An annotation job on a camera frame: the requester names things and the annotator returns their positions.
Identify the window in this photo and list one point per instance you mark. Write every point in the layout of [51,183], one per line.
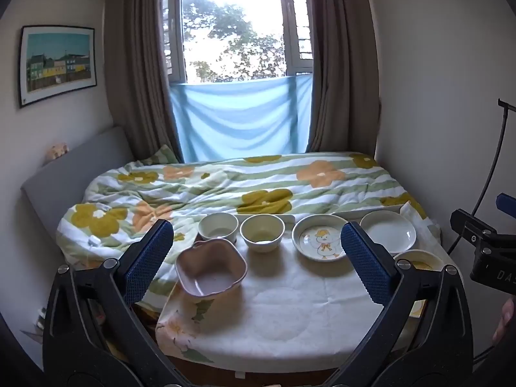
[229,28]

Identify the cream yellow plate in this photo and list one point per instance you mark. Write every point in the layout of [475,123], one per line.
[419,258]

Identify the brown curtain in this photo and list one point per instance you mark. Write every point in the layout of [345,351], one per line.
[137,68]
[342,68]

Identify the white ribbed bowl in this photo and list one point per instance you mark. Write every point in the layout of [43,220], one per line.
[217,229]

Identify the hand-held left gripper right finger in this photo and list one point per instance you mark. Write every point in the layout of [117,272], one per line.
[365,258]

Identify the duck print plate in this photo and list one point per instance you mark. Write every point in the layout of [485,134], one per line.
[318,242]

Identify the cream round bowl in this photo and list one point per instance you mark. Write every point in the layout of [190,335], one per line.
[262,242]

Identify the framed picture of houses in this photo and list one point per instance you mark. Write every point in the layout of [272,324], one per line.
[56,64]

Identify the white rectangular plate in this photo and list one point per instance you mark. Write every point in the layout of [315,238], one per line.
[350,212]

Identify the person's right hand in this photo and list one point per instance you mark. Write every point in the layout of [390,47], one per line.
[506,322]

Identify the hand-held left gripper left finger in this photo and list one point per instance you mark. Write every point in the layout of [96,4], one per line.
[149,258]

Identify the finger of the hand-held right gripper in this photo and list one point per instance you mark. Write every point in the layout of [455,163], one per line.
[471,225]
[507,203]

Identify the floral striped quilt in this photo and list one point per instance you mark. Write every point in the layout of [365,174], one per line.
[225,185]

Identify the pink square bowl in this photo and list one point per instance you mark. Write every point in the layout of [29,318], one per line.
[209,286]

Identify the white floral tablecloth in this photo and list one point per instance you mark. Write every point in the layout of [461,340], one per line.
[290,302]

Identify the grey headboard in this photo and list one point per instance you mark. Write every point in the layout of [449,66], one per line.
[68,185]

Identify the small plush toy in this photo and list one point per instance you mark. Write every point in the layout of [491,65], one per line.
[57,151]

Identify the light blue cloth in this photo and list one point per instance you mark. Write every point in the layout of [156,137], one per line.
[238,121]

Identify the green striped pillow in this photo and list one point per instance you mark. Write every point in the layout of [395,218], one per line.
[161,155]

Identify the plain white plate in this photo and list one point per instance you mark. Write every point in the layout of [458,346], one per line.
[389,232]

